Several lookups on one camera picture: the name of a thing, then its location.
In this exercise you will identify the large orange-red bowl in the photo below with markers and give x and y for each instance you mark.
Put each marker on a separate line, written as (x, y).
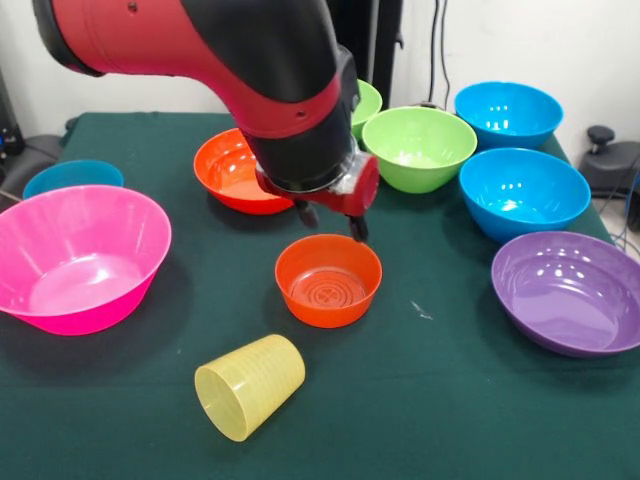
(225, 175)

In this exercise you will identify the green bowl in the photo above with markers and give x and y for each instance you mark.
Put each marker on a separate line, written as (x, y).
(415, 150)
(367, 105)

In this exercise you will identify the yellow plastic cup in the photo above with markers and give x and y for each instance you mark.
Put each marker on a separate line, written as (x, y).
(255, 385)

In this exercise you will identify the dark green tablecloth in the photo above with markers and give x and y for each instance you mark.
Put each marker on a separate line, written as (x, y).
(320, 425)

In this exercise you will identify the purple bowl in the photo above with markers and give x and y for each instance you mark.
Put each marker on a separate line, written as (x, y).
(565, 295)

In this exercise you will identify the small orange bowl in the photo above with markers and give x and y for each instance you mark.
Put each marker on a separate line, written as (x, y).
(327, 310)

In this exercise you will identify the black stand with knob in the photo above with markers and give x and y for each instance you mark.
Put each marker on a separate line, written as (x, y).
(615, 160)

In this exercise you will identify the black equipment box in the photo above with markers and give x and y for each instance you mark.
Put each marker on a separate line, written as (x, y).
(7, 135)

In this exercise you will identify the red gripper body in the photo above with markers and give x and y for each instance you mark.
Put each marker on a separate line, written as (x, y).
(355, 197)

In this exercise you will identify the large pink bowl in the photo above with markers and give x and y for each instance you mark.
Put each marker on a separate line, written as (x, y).
(75, 260)

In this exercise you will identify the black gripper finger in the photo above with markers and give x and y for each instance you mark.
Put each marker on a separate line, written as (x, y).
(359, 229)
(307, 214)

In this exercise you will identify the small blue bowl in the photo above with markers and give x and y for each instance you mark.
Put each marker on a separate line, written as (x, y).
(70, 175)

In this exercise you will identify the large blue bowl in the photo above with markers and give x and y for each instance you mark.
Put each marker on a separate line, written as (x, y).
(520, 190)
(505, 115)

